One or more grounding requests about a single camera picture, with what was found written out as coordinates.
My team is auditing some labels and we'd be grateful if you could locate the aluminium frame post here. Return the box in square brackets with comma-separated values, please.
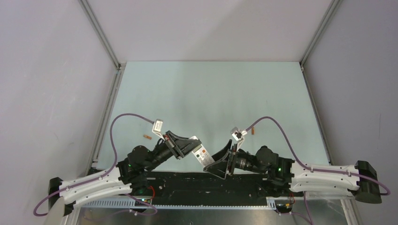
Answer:
[300, 0, 344, 73]
[79, 0, 124, 168]

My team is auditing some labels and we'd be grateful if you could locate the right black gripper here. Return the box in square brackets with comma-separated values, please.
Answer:
[203, 139, 267, 179]

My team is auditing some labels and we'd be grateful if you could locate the controller board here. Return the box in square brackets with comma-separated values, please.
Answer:
[134, 199, 151, 207]
[276, 203, 294, 214]

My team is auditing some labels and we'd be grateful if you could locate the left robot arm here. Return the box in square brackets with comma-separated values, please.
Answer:
[48, 131, 206, 216]

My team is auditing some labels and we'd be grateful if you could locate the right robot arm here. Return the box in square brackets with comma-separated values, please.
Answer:
[196, 141, 382, 204]

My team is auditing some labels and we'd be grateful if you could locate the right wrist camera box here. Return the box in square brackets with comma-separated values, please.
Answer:
[230, 127, 247, 149]

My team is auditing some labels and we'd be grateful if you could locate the aluminium frame rail front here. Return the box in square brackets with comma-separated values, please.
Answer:
[75, 181, 351, 209]

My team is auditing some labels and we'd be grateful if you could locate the left controller board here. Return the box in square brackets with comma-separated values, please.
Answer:
[134, 199, 151, 207]

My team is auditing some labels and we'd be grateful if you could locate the right aluminium frame post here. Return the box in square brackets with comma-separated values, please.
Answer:
[300, 0, 344, 73]

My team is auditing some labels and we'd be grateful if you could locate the white remote control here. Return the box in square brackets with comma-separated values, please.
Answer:
[191, 143, 215, 169]

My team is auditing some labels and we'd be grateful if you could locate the right controller board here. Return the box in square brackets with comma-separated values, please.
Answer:
[276, 203, 294, 214]

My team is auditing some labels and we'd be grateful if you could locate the left aluminium frame post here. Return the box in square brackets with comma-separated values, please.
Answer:
[79, 0, 124, 168]

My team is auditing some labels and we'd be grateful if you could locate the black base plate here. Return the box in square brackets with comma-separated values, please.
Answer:
[87, 168, 304, 207]

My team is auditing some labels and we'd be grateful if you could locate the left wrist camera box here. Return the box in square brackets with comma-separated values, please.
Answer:
[152, 119, 164, 140]

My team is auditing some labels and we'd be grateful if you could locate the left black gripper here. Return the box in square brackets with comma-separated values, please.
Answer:
[145, 130, 201, 172]

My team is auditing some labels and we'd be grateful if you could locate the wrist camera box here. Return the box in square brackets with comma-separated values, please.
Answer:
[230, 127, 247, 149]
[152, 119, 164, 140]

